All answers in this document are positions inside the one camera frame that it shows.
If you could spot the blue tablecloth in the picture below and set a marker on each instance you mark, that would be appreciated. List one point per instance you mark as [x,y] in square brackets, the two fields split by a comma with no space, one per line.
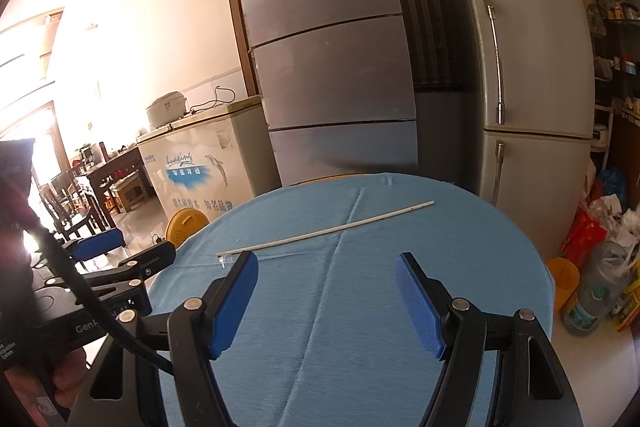
[326,339]

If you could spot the dark wooden dining table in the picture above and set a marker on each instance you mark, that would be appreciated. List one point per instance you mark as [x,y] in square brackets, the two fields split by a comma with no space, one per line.
[100,178]

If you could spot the yellow round stool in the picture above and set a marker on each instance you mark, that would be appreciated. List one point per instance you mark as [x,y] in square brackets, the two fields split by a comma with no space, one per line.
[183,224]

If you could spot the white chest freezer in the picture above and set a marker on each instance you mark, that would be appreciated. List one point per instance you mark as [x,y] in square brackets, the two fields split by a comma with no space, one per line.
[212,161]

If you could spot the silver two-door refrigerator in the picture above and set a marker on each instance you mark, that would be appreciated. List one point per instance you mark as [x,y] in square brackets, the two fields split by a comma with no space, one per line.
[527,84]

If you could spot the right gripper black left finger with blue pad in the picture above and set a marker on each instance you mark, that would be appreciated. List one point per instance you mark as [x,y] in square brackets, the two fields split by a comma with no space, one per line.
[123,389]

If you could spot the blue seat stool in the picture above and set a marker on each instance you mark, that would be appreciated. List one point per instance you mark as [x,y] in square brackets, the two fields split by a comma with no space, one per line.
[100,244]

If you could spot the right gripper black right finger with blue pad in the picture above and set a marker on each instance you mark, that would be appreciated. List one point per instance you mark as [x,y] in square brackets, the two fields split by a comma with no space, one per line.
[530,387]

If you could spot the dark wooden chair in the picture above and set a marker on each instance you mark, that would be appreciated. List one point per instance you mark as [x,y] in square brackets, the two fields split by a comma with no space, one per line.
[71,207]

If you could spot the white rice cooker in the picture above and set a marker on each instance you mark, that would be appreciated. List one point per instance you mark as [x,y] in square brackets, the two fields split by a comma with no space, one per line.
[166,109]

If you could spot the red plastic bag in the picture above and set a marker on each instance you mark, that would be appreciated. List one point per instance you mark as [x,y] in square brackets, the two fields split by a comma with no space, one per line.
[585,234]

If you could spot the long white stick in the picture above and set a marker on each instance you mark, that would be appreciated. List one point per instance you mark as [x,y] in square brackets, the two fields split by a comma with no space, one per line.
[328,231]

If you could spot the grey three-door refrigerator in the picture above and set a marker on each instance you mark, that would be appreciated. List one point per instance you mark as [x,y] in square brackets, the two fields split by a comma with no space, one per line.
[336,84]

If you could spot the clear plastic bottle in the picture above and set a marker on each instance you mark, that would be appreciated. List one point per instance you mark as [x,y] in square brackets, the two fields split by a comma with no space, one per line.
[604,277]

